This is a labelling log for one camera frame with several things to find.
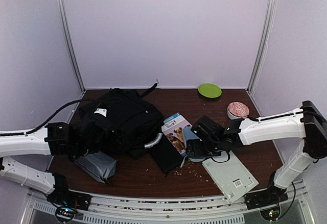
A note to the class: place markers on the red patterned bowl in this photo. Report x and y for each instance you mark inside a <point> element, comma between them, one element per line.
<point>237,110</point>

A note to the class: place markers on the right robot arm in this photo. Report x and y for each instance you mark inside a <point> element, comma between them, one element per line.
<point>305,123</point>

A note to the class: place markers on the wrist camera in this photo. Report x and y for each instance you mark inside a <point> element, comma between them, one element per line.
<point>101,111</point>
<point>205,128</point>

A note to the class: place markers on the green plate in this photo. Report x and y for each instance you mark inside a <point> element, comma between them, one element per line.
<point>209,90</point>

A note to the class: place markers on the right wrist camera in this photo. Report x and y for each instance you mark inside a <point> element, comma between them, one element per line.
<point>205,128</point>

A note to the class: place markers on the right aluminium frame post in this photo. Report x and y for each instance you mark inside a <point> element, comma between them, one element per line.
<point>263,45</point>

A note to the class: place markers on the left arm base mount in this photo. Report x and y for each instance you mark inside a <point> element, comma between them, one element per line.
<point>66,202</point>

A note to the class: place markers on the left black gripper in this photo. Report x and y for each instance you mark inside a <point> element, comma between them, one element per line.
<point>111,144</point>

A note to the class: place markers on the dog picture book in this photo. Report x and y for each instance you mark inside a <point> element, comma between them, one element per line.
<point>172,128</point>

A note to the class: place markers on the grey notebook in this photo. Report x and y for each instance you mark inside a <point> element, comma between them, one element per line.
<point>230,175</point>

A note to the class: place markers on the black student backpack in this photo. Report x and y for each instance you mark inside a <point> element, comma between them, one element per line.
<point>126,109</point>

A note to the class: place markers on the blue glasses case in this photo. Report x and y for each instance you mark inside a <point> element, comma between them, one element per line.
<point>188,134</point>

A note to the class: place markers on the front aluminium rail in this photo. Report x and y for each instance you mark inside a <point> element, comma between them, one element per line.
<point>208,209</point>

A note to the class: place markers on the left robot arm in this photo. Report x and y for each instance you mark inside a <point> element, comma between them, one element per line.
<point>53,139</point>

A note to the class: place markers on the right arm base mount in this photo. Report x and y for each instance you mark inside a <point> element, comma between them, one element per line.
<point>268,199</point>

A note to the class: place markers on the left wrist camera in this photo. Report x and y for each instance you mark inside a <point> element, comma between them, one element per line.
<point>101,111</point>

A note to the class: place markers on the left aluminium frame post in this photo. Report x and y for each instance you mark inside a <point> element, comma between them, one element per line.
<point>69,44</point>

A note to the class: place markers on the aluminium frame post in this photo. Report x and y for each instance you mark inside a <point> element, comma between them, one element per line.
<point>263,45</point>
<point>69,44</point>

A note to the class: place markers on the grey pencil pouch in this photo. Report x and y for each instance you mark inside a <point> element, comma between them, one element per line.
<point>98,165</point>

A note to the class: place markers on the black zip pouch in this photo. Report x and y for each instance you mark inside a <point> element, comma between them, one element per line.
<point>165,155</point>

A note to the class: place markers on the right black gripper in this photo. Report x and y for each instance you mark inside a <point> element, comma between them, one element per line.
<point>197,152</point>

